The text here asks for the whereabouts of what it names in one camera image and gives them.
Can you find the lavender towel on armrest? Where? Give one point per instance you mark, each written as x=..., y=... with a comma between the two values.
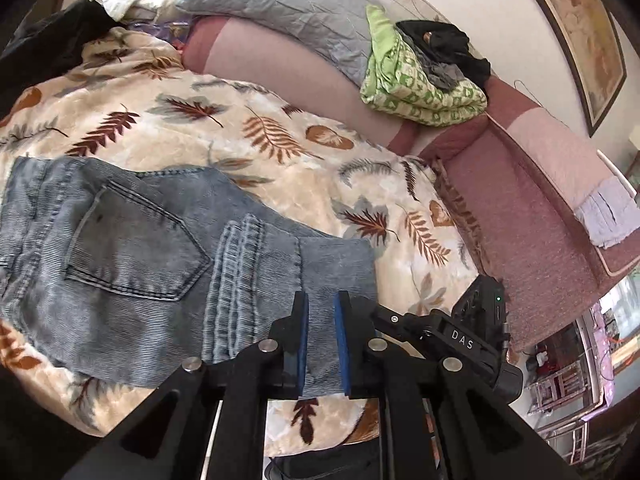
x=609, y=214

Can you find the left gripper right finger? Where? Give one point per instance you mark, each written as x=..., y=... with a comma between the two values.
x=438, y=419

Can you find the framed wall picture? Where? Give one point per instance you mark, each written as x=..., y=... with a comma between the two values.
x=590, y=42

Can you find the black cloth at left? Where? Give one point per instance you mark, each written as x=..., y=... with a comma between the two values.
x=50, y=47

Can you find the blue denim jeans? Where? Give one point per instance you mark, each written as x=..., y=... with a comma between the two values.
x=120, y=275

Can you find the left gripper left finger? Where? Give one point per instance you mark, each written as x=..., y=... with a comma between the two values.
x=207, y=421

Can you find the grey garment on pile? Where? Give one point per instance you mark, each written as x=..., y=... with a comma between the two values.
x=444, y=76

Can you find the purple printed item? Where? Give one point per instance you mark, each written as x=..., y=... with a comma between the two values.
x=175, y=33

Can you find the grey quilted pillow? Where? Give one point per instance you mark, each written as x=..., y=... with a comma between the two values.
x=338, y=30

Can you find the green patterned folded cloth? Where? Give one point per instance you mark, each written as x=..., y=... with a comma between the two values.
x=395, y=82

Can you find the black garment on top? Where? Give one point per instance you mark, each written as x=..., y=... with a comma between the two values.
x=445, y=43

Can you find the leaf-print beige blanket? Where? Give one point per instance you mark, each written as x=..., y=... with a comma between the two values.
x=132, y=103

